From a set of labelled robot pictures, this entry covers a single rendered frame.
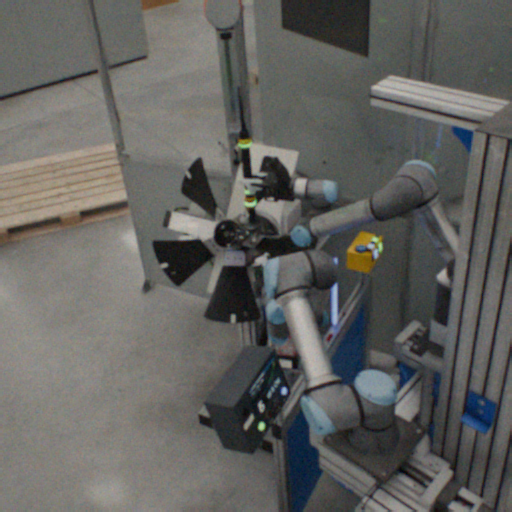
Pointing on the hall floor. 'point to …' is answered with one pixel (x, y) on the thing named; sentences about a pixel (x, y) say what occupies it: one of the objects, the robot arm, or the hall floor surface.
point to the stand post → (249, 333)
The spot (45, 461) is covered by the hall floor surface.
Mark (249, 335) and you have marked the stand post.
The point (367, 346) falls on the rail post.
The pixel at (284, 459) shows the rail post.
